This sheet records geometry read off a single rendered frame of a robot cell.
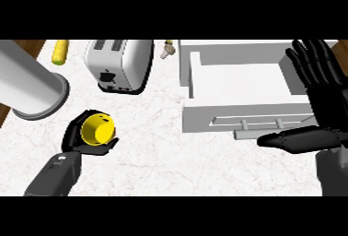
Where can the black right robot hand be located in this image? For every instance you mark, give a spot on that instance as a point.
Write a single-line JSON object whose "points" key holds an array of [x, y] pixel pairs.
{"points": [[324, 92]]}

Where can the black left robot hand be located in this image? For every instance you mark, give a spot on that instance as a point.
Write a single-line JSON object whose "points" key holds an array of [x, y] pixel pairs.
{"points": [[73, 135]]}

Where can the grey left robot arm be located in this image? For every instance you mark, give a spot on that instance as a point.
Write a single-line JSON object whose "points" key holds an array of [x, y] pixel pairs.
{"points": [[56, 175]]}

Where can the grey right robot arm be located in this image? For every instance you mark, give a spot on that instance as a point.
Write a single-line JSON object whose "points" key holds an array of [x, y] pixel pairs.
{"points": [[334, 172]]}

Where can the white open drawer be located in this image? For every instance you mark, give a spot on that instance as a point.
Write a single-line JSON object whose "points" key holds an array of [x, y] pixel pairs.
{"points": [[240, 80]]}

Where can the grey cylindrical canister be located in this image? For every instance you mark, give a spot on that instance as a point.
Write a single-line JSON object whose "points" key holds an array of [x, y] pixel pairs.
{"points": [[28, 83]]}

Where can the white toaster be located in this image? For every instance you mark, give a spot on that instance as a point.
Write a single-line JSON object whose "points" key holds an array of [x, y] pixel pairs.
{"points": [[119, 64]]}

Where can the yellow corn cob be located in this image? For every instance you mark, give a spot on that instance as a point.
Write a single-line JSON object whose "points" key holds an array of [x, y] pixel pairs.
{"points": [[61, 52]]}

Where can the beige ginger root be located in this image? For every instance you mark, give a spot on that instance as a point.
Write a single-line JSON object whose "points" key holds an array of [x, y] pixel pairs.
{"points": [[168, 50]]}

